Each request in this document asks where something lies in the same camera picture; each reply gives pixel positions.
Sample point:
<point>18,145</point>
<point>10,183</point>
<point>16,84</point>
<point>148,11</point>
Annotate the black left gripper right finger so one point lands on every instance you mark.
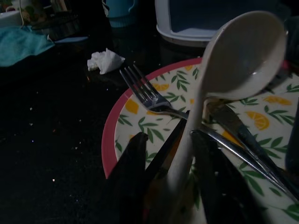
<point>217,182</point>

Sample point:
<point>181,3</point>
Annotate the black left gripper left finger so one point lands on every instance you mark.
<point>130,177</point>

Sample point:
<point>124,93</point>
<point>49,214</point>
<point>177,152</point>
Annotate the white plastic ladle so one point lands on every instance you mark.
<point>245,58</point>

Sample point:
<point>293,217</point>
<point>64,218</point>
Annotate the lemon print plate pink rim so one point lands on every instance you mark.
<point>130,109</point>

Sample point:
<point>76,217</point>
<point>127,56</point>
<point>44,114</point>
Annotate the steel fork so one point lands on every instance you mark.
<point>151,98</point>

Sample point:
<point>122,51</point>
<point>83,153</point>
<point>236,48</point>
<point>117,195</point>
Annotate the crumpled white tissue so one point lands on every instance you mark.
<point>106,61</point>

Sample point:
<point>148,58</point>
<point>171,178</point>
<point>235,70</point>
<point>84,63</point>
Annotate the white plastic tub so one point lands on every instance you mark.
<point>164,25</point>

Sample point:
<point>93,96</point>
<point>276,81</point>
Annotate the blue plastic cup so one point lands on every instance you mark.
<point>121,11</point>

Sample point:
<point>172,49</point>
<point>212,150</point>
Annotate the dark ribbed pan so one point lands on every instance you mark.
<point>58,25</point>

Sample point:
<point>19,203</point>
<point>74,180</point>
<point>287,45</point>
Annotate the teal cloth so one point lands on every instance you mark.
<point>21,46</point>

